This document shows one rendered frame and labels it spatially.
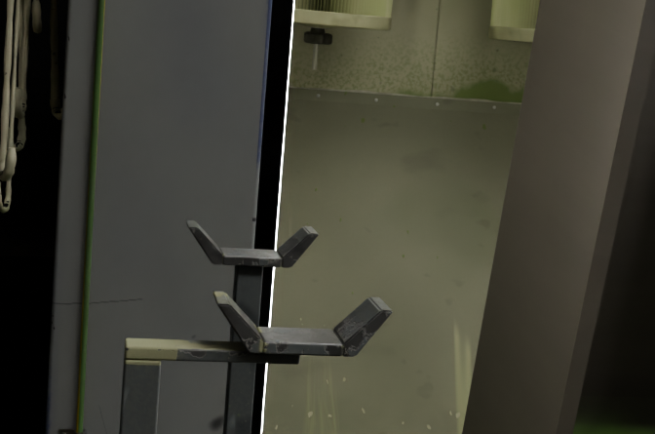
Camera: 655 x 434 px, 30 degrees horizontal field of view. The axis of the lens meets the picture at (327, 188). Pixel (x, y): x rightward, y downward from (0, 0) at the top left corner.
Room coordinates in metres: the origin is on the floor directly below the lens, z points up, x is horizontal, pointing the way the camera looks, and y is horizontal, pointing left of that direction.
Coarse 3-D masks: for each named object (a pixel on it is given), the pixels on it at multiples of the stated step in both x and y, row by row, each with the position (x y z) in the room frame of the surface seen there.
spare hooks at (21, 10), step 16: (16, 16) 1.11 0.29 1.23; (32, 16) 1.13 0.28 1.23; (16, 32) 1.11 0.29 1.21; (16, 48) 1.11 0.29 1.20; (16, 64) 1.11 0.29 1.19; (16, 80) 1.11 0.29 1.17; (16, 96) 1.12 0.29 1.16; (16, 112) 1.13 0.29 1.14; (0, 144) 1.10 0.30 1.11; (16, 144) 1.15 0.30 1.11; (0, 160) 1.10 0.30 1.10; (16, 160) 1.07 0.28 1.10; (0, 176) 1.09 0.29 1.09; (0, 192) 1.08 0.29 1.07; (0, 208) 1.09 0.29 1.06
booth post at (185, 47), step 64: (128, 0) 1.09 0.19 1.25; (192, 0) 1.10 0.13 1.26; (256, 0) 1.11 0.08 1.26; (64, 64) 1.08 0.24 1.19; (128, 64) 1.09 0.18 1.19; (192, 64) 1.10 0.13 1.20; (256, 64) 1.11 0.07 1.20; (64, 128) 1.08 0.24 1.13; (128, 128) 1.09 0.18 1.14; (192, 128) 1.10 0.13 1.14; (256, 128) 1.11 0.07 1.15; (64, 192) 1.08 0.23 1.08; (128, 192) 1.09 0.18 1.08; (192, 192) 1.10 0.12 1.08; (256, 192) 1.11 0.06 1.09; (64, 256) 1.08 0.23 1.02; (128, 256) 1.09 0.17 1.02; (192, 256) 1.10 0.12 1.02; (64, 320) 1.08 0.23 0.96; (128, 320) 1.09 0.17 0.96; (192, 320) 1.10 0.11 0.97; (64, 384) 1.08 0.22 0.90; (192, 384) 1.10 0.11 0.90
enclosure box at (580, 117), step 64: (576, 0) 1.75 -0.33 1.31; (640, 0) 1.55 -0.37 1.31; (576, 64) 1.73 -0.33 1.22; (640, 64) 1.56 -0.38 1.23; (576, 128) 1.70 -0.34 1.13; (640, 128) 1.97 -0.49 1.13; (512, 192) 1.92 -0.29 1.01; (576, 192) 1.68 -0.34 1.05; (640, 192) 2.00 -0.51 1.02; (512, 256) 1.89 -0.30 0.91; (576, 256) 1.66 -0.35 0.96; (640, 256) 2.02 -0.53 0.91; (512, 320) 1.86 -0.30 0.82; (576, 320) 1.64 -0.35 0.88; (640, 320) 2.05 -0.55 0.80; (512, 384) 1.84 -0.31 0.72; (576, 384) 1.65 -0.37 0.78; (640, 384) 2.08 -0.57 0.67
